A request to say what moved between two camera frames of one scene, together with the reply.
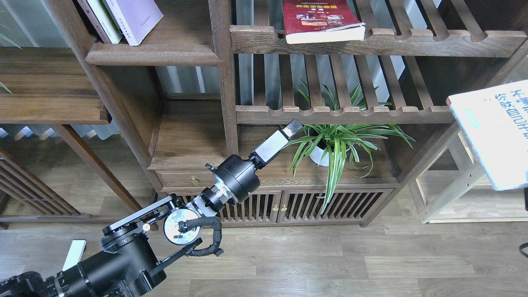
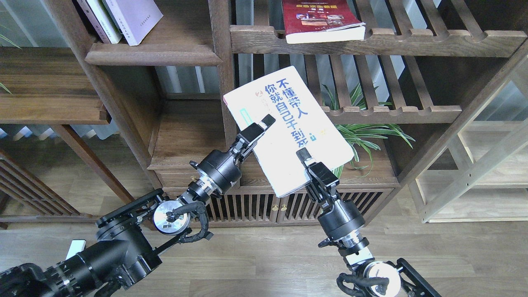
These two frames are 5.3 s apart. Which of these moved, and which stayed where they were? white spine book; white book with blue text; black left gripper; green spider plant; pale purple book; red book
Moved: white book with blue text; black left gripper
Stayed: white spine book; red book; green spider plant; pale purple book
